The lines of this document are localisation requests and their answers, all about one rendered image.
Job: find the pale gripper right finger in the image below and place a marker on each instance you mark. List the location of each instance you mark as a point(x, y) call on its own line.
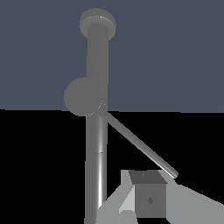
point(189, 207)

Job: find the grey metal faucet pipe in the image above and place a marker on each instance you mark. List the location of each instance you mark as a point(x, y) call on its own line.
point(97, 58)

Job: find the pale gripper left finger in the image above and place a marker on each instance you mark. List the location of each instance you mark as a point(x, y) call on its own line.
point(112, 208)

